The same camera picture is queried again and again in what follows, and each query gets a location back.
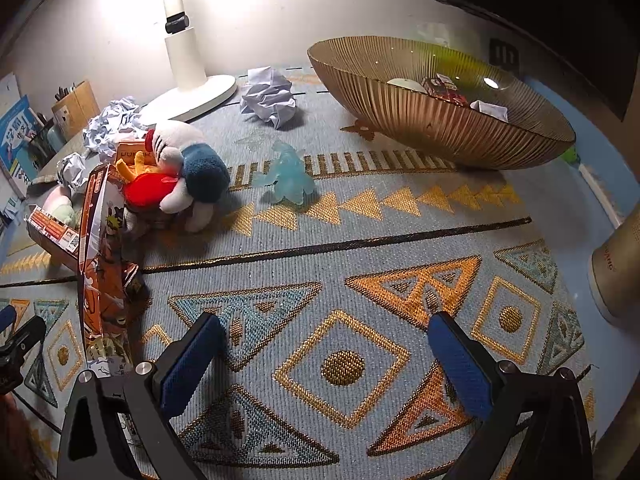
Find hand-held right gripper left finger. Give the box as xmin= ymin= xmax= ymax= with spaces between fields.
xmin=57 ymin=312 xmax=228 ymax=480

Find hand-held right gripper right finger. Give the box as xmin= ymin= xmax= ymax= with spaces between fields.
xmin=427 ymin=310 xmax=596 ymax=480

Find torn orange cartoon package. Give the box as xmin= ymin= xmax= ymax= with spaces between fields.
xmin=25 ymin=162 xmax=148 ymax=376

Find white paper balls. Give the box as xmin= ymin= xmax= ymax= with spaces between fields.
xmin=42 ymin=185 xmax=83 ymax=227

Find gold ribbed glass bowl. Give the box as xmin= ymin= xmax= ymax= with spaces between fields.
xmin=306 ymin=36 xmax=577 ymax=171

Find beige woven mat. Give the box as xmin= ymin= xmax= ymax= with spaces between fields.
xmin=27 ymin=132 xmax=101 ymax=188

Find blue cover book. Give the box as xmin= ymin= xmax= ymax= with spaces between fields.
xmin=0 ymin=95 xmax=33 ymax=201

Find blue patterned woven table mat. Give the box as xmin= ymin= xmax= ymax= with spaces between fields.
xmin=0 ymin=65 xmax=626 ymax=480

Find teal pen cup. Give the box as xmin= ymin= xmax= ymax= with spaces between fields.
xmin=27 ymin=110 xmax=63 ymax=161

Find beige insulated cup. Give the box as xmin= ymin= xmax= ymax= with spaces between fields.
xmin=587 ymin=210 xmax=640 ymax=326

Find white blue red plush toy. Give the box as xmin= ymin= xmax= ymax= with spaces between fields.
xmin=116 ymin=120 xmax=232 ymax=233

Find translucent blue figurine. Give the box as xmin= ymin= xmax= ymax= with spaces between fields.
xmin=250 ymin=141 xmax=317 ymax=207

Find cardboard pen holder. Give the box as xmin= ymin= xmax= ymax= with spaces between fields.
xmin=51 ymin=79 xmax=101 ymax=143

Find small white paper packet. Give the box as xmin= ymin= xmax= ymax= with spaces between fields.
xmin=470 ymin=100 xmax=511 ymax=122

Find red printed packet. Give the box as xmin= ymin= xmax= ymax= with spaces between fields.
xmin=421 ymin=74 xmax=471 ymax=107

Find white round object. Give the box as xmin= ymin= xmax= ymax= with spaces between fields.
xmin=387 ymin=77 xmax=428 ymax=95

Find white desk lamp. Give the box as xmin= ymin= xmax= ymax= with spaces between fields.
xmin=137 ymin=0 xmax=238 ymax=123

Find dark wall socket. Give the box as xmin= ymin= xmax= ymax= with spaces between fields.
xmin=489 ymin=37 xmax=521 ymax=75

